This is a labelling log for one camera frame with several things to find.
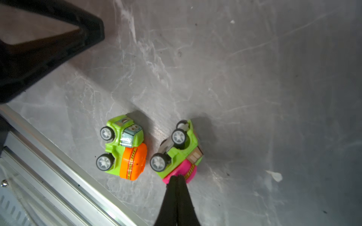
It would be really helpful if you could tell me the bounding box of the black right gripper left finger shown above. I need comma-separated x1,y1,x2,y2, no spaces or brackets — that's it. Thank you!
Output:
154,176,177,226

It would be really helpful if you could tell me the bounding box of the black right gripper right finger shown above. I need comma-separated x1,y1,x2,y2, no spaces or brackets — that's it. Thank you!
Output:
177,175,201,226

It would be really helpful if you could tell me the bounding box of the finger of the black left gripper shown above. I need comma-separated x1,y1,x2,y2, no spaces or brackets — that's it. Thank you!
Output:
1,1,105,103

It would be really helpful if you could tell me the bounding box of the green pink toy car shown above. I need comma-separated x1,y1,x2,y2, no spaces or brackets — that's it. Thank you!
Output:
150,120,204,184

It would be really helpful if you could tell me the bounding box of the green orange toy car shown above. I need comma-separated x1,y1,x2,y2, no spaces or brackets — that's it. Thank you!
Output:
96,115,148,181

